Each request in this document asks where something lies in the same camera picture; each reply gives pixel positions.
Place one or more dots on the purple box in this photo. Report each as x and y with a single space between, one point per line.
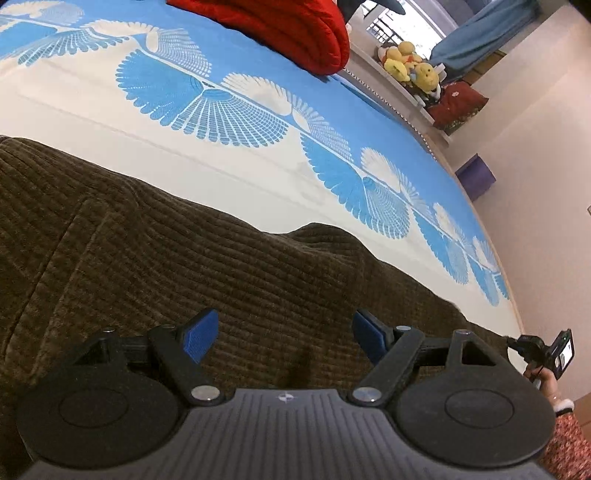
475 177

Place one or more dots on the person's right forearm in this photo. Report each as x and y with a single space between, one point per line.
572 443

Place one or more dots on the blue curtain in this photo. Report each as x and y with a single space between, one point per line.
485 32

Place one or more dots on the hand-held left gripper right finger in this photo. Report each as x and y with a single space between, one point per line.
367 336

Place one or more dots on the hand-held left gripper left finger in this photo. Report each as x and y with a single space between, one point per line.
201 337

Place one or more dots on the window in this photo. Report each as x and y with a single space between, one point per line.
406 23

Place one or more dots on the yellow duck plush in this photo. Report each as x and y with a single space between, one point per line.
399 60

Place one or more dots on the red cushion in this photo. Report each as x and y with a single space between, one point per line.
457 108

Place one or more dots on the red folded quilt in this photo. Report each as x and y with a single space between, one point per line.
286 32

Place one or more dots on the person's right hand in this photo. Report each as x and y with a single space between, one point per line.
545 383

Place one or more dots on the yellow bear plush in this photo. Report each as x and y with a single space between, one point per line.
427 76

